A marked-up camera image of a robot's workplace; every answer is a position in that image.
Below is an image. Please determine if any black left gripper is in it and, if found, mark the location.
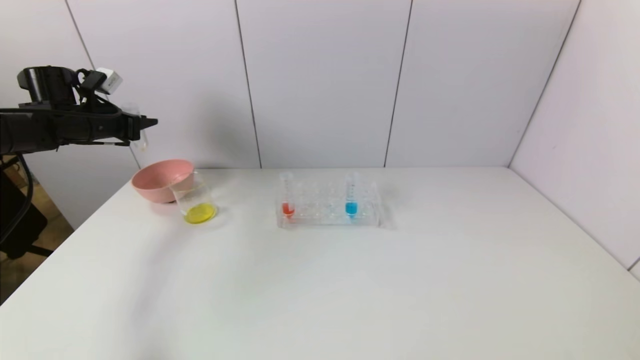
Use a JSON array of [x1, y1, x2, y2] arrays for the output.
[[85, 104, 159, 146]]

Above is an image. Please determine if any test tube with yellow pigment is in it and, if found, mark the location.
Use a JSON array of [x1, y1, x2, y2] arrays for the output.
[[122, 104, 150, 153]]

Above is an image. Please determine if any clear glass beaker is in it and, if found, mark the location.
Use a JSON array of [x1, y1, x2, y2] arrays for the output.
[[170, 172, 218, 225]]

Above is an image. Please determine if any test tube with red pigment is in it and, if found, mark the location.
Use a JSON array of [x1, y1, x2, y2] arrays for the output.
[[280, 172, 296, 220]]

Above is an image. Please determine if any clear acrylic test tube rack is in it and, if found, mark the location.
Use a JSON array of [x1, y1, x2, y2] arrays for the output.
[[275, 179, 383, 230]]

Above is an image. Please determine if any test tube with blue pigment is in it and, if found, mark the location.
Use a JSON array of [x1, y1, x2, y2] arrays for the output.
[[345, 173, 361, 220]]

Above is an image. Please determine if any pink bowl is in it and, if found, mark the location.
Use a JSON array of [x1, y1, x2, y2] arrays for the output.
[[131, 159, 196, 204]]

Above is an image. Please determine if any black chair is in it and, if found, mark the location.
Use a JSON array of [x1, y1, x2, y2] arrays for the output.
[[0, 155, 56, 261]]

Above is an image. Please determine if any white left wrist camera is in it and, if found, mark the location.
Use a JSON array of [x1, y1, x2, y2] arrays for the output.
[[95, 67, 124, 96]]

